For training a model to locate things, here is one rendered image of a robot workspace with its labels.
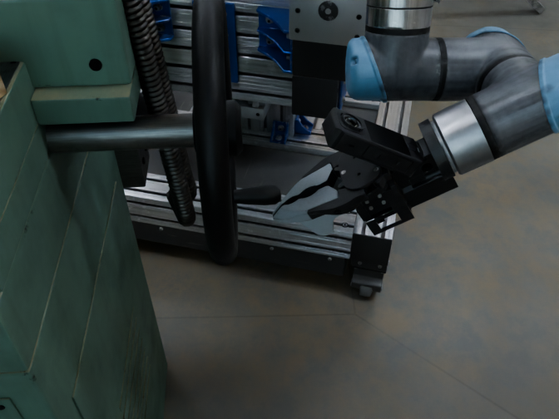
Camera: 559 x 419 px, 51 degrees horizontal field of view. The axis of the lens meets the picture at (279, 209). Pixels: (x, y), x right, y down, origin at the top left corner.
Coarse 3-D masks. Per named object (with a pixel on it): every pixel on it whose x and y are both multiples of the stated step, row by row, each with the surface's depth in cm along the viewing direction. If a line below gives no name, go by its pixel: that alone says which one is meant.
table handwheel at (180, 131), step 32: (224, 0) 59; (192, 32) 50; (224, 32) 66; (192, 64) 49; (224, 64) 49; (224, 96) 49; (64, 128) 60; (96, 128) 60; (128, 128) 60; (160, 128) 60; (192, 128) 60; (224, 128) 48; (224, 160) 49; (224, 192) 50; (224, 224) 52; (224, 256) 56
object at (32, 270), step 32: (64, 160) 65; (64, 192) 65; (32, 224) 55; (64, 224) 64; (32, 256) 54; (32, 288) 54; (0, 320) 47; (32, 320) 54; (0, 352) 50; (32, 352) 53
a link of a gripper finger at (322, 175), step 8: (328, 168) 69; (312, 176) 70; (320, 176) 69; (328, 176) 68; (336, 176) 69; (296, 184) 70; (304, 184) 70; (312, 184) 69; (320, 184) 68; (328, 184) 68; (336, 184) 70; (296, 192) 70; (304, 192) 69; (312, 192) 70; (288, 200) 70
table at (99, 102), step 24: (0, 72) 53; (24, 72) 55; (24, 96) 54; (48, 96) 56; (72, 96) 56; (96, 96) 56; (120, 96) 56; (0, 120) 49; (24, 120) 54; (48, 120) 57; (72, 120) 57; (96, 120) 57; (120, 120) 58; (0, 144) 48; (24, 144) 54; (0, 168) 48; (0, 192) 48; (0, 216) 48
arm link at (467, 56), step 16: (480, 32) 71; (496, 32) 70; (448, 48) 67; (464, 48) 67; (480, 48) 67; (496, 48) 67; (512, 48) 66; (448, 64) 67; (464, 64) 67; (480, 64) 67; (496, 64) 65; (448, 80) 67; (464, 80) 67; (480, 80) 66; (448, 96) 69; (464, 96) 69
